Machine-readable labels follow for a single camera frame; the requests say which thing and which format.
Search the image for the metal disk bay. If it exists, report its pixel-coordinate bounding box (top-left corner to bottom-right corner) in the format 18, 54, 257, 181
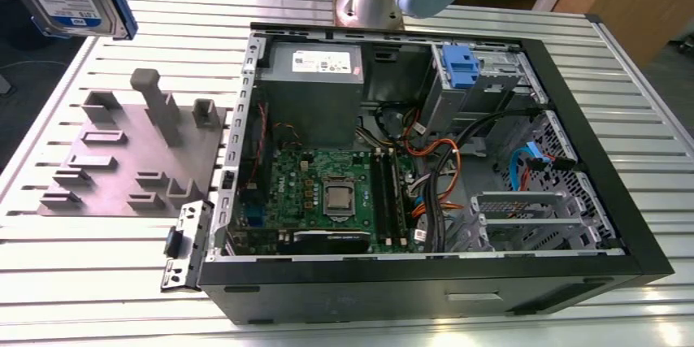
468, 190, 624, 254

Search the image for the CPU socket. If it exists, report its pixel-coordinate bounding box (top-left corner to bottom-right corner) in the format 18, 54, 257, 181
320, 175, 357, 223

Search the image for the green motherboard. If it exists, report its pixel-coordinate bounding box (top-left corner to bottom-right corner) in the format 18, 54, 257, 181
229, 146, 427, 254

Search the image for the silver CPU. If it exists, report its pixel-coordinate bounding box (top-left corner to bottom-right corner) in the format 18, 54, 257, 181
327, 186, 352, 210

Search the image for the grey power supply unit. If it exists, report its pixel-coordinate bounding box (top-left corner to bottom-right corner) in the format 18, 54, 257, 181
253, 41, 365, 152

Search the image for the black RAM slot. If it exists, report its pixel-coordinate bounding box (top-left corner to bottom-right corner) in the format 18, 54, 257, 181
388, 147, 411, 247
372, 147, 392, 247

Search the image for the black graphics card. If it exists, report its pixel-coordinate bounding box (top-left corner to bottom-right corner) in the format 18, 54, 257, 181
274, 228, 373, 255

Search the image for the metal optical drive cage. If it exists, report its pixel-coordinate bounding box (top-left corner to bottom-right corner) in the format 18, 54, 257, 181
420, 41, 547, 139

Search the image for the blue plastic bay latch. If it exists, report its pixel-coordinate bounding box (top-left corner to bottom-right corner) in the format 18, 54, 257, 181
440, 44, 483, 90

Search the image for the black open PC case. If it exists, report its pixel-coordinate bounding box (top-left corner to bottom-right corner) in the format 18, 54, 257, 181
194, 20, 676, 326

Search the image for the grey parts rack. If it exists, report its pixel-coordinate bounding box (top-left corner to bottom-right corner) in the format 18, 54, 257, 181
37, 68, 228, 218

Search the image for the thin red twisted wire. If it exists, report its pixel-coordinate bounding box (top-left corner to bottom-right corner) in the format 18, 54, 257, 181
252, 99, 270, 193

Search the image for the orange power wire bundle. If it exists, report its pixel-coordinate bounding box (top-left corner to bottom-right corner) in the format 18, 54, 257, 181
403, 138, 467, 220

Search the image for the thick black cable bundle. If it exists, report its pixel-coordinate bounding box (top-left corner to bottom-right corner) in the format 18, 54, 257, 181
421, 106, 547, 254

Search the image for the blue data wire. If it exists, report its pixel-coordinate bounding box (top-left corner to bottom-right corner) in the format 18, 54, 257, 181
507, 141, 547, 193

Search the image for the metal expansion slot retainer bracket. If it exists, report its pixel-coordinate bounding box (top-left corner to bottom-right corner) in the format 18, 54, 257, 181
158, 199, 213, 293

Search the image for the red wire with black plug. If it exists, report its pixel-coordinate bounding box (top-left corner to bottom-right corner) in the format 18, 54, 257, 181
533, 154, 576, 171

